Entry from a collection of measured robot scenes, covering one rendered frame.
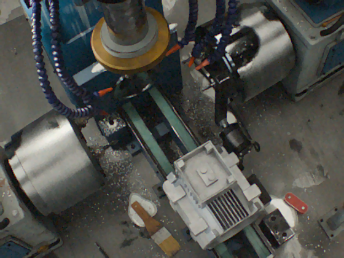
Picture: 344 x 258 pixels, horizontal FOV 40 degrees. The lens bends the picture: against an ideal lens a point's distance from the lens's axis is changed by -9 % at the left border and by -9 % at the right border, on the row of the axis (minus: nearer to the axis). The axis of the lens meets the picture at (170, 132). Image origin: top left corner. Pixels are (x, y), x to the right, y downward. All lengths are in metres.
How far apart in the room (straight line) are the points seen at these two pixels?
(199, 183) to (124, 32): 0.40
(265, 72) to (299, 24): 0.17
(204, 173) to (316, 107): 0.59
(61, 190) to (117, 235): 0.32
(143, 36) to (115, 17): 0.11
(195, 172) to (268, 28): 0.43
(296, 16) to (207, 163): 0.48
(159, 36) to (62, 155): 0.37
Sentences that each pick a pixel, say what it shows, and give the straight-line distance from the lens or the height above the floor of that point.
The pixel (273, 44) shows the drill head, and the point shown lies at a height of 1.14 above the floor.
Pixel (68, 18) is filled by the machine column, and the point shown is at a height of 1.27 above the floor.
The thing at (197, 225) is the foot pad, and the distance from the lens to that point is 1.23.
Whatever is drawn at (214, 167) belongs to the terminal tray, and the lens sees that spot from 1.23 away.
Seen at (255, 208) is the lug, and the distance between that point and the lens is 1.23.
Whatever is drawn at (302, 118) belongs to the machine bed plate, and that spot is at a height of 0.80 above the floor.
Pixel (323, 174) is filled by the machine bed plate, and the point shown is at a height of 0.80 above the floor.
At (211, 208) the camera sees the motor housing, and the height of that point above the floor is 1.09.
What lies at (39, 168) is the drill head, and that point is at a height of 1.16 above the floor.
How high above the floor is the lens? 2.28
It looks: 67 degrees down
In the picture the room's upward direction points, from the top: 10 degrees counter-clockwise
